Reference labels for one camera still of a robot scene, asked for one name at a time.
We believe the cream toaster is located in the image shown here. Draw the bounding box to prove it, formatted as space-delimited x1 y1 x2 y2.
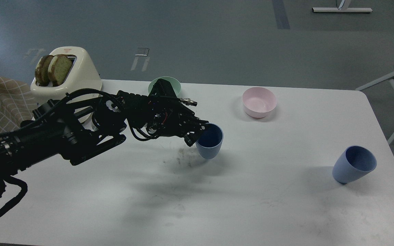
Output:
31 46 103 105

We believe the toast slice back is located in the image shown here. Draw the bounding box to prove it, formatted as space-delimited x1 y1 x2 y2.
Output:
35 55 54 86

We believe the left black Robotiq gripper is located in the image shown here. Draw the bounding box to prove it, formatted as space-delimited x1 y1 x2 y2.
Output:
125 79 210 147

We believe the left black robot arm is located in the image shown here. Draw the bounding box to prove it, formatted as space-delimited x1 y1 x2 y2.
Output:
0 79 210 217

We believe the toast slice front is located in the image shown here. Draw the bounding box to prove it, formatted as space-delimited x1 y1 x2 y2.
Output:
48 54 73 87

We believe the toast slice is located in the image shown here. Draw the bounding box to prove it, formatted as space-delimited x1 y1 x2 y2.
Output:
48 54 73 87
35 55 54 86

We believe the blue cup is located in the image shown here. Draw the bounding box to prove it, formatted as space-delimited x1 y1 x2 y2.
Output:
332 146 377 184
196 123 224 160

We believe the pink bowl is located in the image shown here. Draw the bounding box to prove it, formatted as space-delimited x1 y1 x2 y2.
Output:
242 87 278 119

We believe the beige checkered cloth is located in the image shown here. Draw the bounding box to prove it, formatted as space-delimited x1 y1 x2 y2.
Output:
0 77 38 133

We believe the green bowl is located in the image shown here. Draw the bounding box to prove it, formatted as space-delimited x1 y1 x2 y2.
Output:
147 76 181 96

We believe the white desk foot bar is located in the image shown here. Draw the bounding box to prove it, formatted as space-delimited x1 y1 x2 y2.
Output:
312 0 373 13

